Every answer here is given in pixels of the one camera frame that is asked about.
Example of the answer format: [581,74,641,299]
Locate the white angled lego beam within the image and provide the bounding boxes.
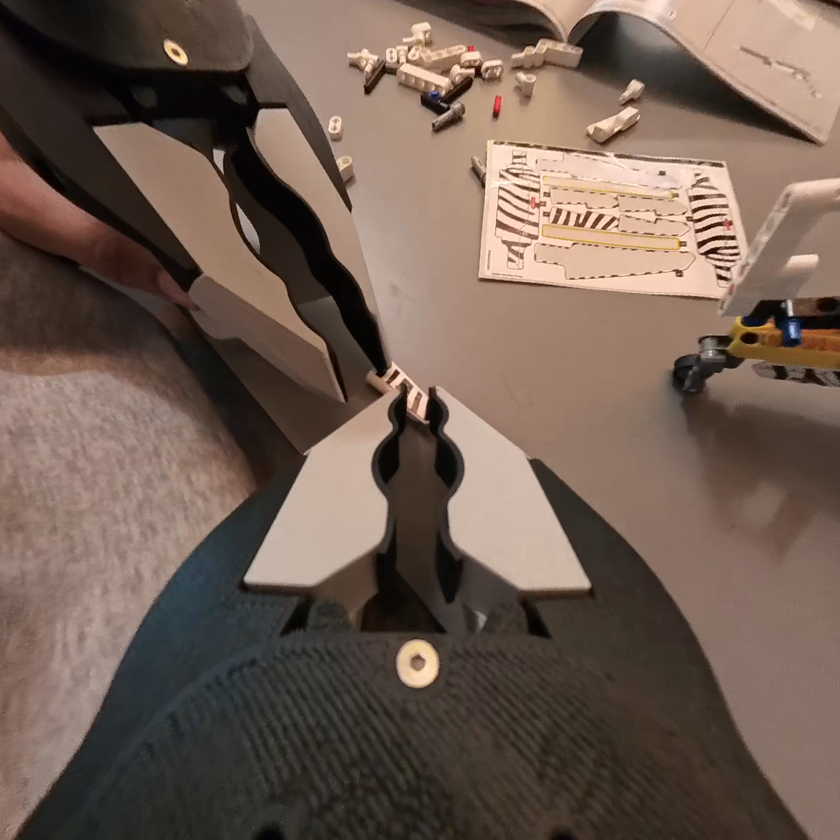
[512,38,584,70]

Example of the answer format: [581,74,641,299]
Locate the zebra striped sticker sheet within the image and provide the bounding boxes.
[478,140,748,299]

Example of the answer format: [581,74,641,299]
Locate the lego instruction booklet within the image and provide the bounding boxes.
[420,0,840,144]

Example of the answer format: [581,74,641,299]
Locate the person's grey hoodie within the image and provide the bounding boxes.
[0,230,263,840]

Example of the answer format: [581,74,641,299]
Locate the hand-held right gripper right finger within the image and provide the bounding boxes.
[430,387,593,601]

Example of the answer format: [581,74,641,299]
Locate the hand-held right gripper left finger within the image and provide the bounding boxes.
[243,387,404,599]

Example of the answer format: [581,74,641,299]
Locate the person's left hand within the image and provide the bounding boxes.
[0,138,201,311]

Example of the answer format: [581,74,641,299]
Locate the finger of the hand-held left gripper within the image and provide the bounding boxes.
[225,106,391,374]
[94,123,349,404]

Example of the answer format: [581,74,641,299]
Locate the pile of lego pieces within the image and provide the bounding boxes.
[348,23,506,132]

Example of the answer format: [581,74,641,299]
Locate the lego airplane model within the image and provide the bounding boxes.
[672,178,840,395]

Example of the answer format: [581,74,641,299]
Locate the white lego panel with hole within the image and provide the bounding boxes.
[586,106,641,142]

